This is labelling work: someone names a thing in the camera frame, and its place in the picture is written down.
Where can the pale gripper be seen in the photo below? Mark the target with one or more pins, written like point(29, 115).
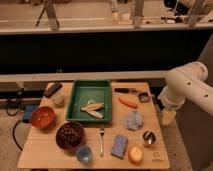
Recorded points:
point(167, 116)

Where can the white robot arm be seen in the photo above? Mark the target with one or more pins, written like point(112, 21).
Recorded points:
point(185, 82)

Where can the small metal cup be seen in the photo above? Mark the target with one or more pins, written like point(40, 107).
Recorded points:
point(149, 137)

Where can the crumpled blue cloth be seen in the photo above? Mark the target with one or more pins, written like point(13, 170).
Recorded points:
point(133, 121)

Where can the orange carrot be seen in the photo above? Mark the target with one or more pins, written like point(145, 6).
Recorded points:
point(128, 103)

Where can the orange fruit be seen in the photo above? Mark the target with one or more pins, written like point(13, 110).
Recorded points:
point(135, 155)

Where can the blue sponge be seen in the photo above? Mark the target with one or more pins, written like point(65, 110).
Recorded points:
point(119, 146)

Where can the silver fork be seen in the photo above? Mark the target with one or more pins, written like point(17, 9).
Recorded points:
point(102, 131)

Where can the pale banana piece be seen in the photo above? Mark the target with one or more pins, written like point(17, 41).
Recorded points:
point(95, 114)

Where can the green plastic tray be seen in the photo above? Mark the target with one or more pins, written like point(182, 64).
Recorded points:
point(86, 92)

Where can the blue plastic cup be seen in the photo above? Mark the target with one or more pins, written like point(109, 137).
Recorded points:
point(84, 154)

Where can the dark bowl of nuts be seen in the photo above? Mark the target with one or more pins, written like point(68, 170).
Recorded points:
point(70, 136)

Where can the beige round container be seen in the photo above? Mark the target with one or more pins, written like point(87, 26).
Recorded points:
point(58, 101)

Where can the red bowl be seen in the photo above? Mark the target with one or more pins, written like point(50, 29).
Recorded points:
point(42, 117)

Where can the blue power box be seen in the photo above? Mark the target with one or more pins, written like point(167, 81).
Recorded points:
point(27, 112)

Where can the black handled peeler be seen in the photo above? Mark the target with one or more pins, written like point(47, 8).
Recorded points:
point(142, 96)

